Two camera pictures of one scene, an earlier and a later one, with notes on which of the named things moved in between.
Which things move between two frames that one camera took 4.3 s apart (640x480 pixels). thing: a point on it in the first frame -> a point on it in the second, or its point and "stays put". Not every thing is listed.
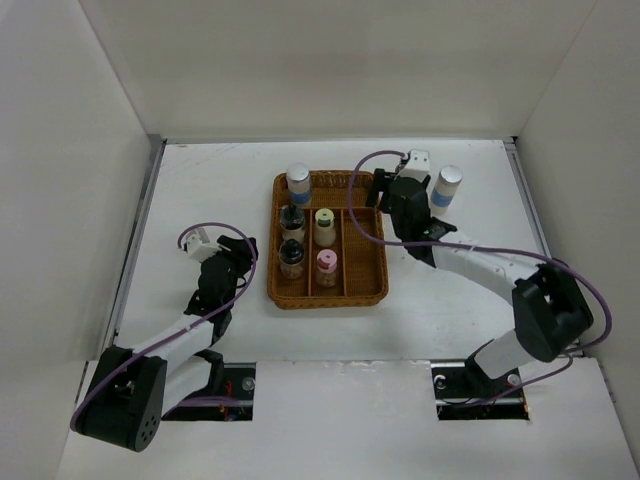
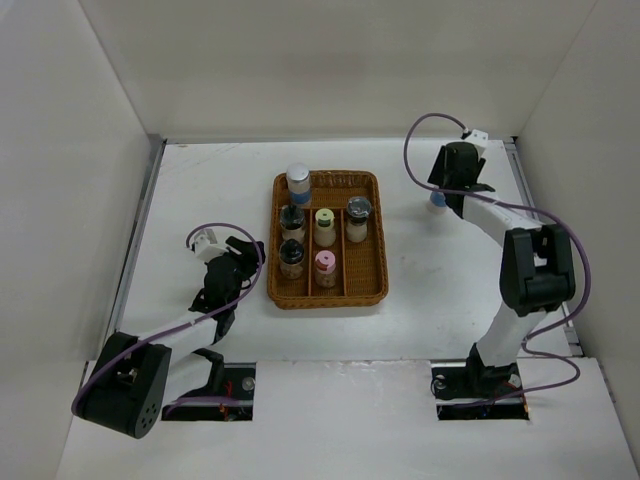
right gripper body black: [399, 229] -> [439, 176]
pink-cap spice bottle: [326, 267] stays put
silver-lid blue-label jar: [299, 183] stays put
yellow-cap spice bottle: [325, 233] stays put
